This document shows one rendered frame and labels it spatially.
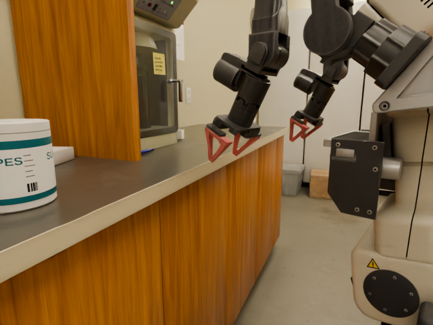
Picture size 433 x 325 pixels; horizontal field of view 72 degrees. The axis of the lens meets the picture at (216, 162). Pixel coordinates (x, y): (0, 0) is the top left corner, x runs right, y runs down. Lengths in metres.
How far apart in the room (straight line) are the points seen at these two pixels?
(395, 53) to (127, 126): 0.71
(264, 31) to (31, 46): 0.86
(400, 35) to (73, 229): 0.58
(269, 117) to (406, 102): 3.55
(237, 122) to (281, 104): 3.36
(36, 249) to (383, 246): 0.64
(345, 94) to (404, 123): 3.23
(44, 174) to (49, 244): 0.15
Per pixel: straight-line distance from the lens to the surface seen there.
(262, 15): 0.64
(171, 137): 1.29
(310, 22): 0.57
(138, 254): 0.73
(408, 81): 0.54
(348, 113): 3.92
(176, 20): 1.29
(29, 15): 1.26
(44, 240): 0.50
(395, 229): 0.72
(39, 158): 0.60
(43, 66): 1.21
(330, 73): 1.00
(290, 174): 3.63
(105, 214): 0.58
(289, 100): 3.98
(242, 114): 0.65
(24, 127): 0.58
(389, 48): 0.54
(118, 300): 0.72
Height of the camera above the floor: 1.12
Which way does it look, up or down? 12 degrees down
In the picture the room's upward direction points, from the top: straight up
